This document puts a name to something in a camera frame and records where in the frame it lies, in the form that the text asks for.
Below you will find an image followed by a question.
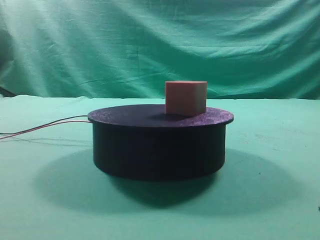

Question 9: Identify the pink cube block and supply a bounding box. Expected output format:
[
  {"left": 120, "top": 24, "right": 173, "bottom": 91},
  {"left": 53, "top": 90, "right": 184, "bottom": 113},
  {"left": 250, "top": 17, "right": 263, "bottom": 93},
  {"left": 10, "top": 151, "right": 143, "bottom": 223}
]
[{"left": 165, "top": 81, "right": 208, "bottom": 117}]

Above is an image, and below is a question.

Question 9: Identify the black round turntable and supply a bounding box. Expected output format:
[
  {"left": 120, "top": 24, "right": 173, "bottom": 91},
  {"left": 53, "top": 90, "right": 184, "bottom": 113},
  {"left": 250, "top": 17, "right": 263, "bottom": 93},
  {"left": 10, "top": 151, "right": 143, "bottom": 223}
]
[{"left": 88, "top": 104, "right": 234, "bottom": 182}]

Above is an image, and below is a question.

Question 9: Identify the green cloth backdrop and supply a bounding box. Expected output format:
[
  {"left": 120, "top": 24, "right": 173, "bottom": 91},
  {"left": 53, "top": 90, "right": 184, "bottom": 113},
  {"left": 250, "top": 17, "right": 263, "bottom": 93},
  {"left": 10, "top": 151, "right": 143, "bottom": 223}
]
[{"left": 0, "top": 0, "right": 320, "bottom": 100}]

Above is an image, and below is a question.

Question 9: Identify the green table cloth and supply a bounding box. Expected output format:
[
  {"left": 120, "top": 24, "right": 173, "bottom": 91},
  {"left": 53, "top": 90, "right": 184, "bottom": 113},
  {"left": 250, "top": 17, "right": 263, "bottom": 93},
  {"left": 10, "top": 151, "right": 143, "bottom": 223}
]
[{"left": 0, "top": 99, "right": 320, "bottom": 240}]

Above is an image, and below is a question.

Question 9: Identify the black wire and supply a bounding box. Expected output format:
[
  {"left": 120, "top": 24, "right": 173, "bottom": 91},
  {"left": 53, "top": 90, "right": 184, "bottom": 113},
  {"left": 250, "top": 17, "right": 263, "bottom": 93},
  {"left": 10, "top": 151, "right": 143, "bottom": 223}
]
[{"left": 0, "top": 114, "right": 89, "bottom": 135}]

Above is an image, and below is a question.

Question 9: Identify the red wire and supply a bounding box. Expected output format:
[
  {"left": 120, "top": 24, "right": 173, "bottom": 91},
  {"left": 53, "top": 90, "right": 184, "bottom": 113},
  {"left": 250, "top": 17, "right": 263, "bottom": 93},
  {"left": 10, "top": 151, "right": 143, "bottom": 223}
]
[{"left": 0, "top": 120, "right": 91, "bottom": 141}]

